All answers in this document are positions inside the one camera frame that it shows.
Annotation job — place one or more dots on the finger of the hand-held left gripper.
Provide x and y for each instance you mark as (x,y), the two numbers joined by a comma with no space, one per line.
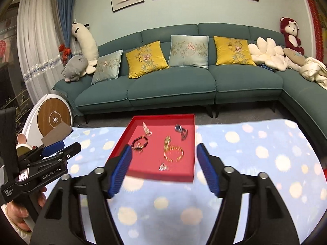
(52,148)
(69,151)

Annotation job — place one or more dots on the white cow plush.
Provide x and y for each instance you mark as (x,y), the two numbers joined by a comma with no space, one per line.
(85,40)

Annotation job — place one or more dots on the red cardboard box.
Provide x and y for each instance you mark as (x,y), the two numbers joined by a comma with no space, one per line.
(153,163)

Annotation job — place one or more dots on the brown flat box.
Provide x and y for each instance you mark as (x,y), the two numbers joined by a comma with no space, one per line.
(57,134)

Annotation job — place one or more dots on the planet printed blue blanket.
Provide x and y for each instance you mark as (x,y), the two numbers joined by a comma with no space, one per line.
(255,183)

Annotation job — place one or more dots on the cream crumpled duvet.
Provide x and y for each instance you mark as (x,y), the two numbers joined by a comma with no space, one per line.
(314,71)

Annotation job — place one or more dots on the person's left hand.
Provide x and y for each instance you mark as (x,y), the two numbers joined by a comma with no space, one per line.
(18,214)

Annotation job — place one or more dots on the white sheer curtain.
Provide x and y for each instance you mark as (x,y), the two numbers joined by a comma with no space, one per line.
(38,43)

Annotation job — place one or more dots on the large grey-blue floral pillow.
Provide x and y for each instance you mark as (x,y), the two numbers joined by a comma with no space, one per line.
(189,51)

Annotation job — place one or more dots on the beige oval cushion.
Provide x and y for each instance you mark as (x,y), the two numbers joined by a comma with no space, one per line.
(295,58)

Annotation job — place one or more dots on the red bordered wall hanging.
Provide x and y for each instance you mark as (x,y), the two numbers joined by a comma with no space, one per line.
(315,17)

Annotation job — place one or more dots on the red curtain tassel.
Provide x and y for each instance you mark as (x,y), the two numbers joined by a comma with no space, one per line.
(65,51)

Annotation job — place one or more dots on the blue curtain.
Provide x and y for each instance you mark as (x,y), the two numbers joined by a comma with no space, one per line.
(66,12)

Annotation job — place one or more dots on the white flower cushion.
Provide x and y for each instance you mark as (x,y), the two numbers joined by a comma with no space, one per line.
(268,55)

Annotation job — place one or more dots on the dark metal wristwatch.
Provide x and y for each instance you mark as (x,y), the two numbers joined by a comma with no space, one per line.
(182,131)

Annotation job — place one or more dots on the small grey-blue floral pillow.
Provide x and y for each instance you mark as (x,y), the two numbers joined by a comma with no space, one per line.
(107,67)

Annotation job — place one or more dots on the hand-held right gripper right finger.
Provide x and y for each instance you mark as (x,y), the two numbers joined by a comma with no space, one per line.
(208,168)

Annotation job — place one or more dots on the gold woven bangle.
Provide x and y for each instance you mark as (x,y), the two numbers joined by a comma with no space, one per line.
(180,153)

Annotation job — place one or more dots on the white round exercise machine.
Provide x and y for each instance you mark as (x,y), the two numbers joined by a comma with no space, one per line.
(53,117)

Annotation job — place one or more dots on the yellow floral pillow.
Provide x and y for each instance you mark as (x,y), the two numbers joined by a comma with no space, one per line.
(233,51)
(147,60)

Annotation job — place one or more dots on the grey pig plush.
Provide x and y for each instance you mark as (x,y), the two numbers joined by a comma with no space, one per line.
(75,69)

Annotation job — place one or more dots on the red monkey plush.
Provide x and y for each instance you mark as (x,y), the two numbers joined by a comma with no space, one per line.
(291,35)

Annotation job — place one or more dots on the silver clip ornament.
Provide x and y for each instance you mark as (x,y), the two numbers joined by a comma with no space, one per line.
(162,167)

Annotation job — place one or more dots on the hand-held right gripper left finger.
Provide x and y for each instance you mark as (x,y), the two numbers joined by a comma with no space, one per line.
(120,168)

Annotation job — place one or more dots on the teal sofa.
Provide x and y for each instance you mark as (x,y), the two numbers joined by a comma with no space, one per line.
(166,89)

